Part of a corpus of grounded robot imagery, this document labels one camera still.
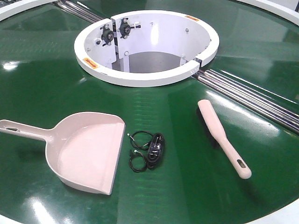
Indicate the left black bearing mount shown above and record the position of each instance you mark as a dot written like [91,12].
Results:
[107,35]

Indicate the black bearing mount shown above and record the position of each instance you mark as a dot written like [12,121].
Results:
[107,35]
[125,28]

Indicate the steel rollers right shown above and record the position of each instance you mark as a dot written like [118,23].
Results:
[249,98]

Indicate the steel rollers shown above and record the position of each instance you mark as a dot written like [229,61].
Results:
[77,10]
[249,98]

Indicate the pink hand brush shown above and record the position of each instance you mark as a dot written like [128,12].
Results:
[216,129]

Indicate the right black bearing mount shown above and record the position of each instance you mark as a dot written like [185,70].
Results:
[125,28]

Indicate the pink plastic dustpan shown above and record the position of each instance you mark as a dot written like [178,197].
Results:
[82,149]

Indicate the steel rollers rear left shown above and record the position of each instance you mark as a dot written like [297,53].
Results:
[77,10]

